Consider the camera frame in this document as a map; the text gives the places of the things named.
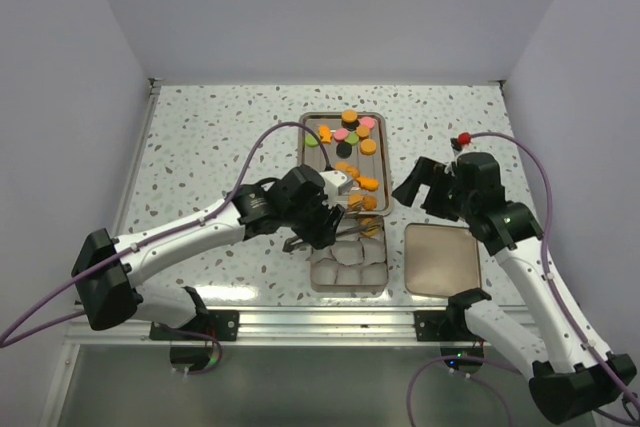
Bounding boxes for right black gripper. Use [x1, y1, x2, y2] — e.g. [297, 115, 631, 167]
[392, 155, 476, 222]

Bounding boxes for steel serving tongs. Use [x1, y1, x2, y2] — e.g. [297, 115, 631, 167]
[282, 225, 361, 253]

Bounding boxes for plain orange round cookie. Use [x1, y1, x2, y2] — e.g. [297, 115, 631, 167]
[335, 161, 349, 172]

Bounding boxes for orange ridged flower cookie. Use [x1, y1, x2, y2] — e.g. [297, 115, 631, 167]
[346, 165, 361, 179]

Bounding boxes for orange fish cookie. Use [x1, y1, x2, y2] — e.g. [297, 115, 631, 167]
[318, 124, 333, 144]
[356, 176, 380, 192]

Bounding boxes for orange dotted round cookie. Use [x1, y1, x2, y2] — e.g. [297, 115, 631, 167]
[359, 217, 383, 238]

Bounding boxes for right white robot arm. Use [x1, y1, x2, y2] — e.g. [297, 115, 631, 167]
[392, 152, 637, 425]

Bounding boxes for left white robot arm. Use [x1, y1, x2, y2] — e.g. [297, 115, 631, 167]
[71, 165, 352, 340]

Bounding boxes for orange flower flat cookie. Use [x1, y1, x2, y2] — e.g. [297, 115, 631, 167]
[348, 193, 364, 211]

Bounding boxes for green round cookie left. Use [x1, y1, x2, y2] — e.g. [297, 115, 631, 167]
[305, 134, 320, 147]

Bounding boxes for green round cookie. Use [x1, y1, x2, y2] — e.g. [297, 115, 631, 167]
[305, 134, 320, 147]
[345, 132, 360, 146]

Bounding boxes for black round cookie middle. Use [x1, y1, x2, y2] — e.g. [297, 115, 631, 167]
[336, 142, 353, 159]

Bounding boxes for black round cookie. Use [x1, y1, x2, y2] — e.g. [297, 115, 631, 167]
[336, 142, 353, 159]
[342, 120, 359, 131]

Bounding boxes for orange swirl round cookie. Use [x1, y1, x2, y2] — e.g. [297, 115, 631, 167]
[362, 195, 377, 211]

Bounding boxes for orange fish cookie top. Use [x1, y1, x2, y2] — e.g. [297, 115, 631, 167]
[318, 124, 333, 144]

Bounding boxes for gold tin lid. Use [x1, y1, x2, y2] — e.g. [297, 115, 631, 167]
[404, 223, 481, 298]

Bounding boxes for pink round cookie middle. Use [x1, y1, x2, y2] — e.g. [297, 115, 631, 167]
[334, 128, 351, 142]

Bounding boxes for pink round cookie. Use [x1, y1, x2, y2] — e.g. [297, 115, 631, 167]
[359, 116, 376, 129]
[334, 128, 351, 142]

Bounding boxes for green round cookie middle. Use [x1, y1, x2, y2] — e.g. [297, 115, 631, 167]
[345, 132, 360, 146]

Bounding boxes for steel baking tray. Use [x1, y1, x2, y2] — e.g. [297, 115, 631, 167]
[299, 112, 393, 216]

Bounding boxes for gold square cookie tin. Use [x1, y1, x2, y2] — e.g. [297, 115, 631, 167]
[308, 216, 389, 295]

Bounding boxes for black round cookie top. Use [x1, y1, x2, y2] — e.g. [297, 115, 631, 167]
[342, 120, 359, 131]

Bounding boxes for pink round cookie right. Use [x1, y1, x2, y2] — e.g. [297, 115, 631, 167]
[359, 116, 376, 129]

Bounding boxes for orange round cookie top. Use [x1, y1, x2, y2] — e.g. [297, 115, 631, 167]
[341, 109, 358, 123]

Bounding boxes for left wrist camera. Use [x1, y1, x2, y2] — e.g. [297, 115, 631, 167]
[320, 170, 354, 197]

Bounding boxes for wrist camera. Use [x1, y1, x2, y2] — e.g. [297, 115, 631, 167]
[320, 170, 354, 197]
[450, 132, 473, 157]

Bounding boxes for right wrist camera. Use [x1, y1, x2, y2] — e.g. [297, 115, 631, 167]
[450, 132, 473, 157]

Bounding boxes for aluminium front rail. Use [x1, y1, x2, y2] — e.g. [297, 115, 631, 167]
[64, 304, 591, 348]

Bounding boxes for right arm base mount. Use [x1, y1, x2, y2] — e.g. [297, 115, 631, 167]
[413, 310, 480, 342]

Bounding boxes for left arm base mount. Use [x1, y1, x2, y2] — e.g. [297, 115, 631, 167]
[149, 310, 240, 342]

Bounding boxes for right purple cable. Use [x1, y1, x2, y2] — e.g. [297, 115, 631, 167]
[405, 131, 640, 427]

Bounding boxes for purple cable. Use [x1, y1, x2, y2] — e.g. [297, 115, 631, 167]
[0, 121, 334, 348]
[405, 131, 640, 427]

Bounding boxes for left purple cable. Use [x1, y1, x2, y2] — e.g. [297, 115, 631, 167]
[0, 121, 334, 348]

